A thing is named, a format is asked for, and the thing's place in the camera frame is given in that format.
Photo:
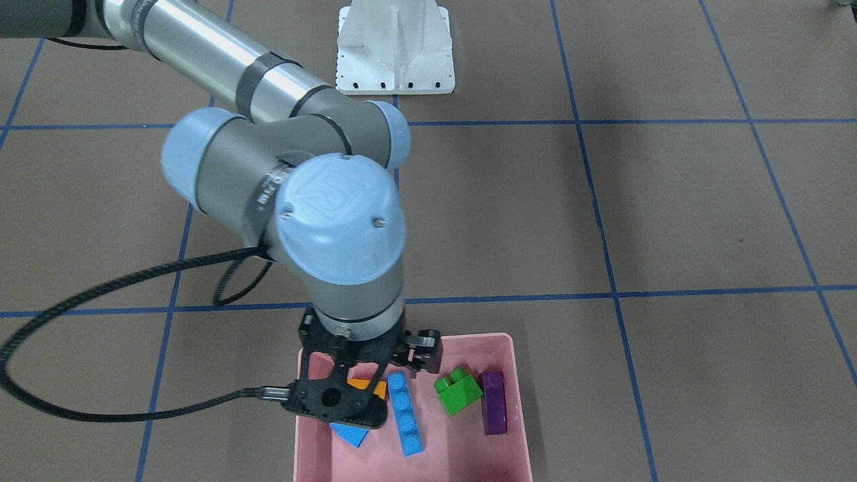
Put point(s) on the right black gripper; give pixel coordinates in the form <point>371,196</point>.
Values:
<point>423,350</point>

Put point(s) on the green toy block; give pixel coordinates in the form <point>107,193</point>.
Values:
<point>457,391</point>

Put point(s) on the orange toy block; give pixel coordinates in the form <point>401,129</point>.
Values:
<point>380,389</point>

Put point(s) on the purple toy block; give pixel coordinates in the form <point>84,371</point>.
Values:
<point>493,403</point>

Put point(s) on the long blue toy block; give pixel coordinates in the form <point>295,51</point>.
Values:
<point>404,413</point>

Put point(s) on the small blue toy block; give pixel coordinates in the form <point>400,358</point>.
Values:
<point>351,434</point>

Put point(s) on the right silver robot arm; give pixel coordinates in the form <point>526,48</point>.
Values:
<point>290,164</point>

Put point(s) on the pink plastic box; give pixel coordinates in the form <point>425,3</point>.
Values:
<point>455,448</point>

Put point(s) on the blue tape line crosswise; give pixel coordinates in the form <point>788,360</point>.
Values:
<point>478,299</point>

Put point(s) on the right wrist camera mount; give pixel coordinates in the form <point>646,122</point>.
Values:
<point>328,397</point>

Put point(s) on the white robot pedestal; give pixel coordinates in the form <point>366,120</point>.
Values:
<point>394,48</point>

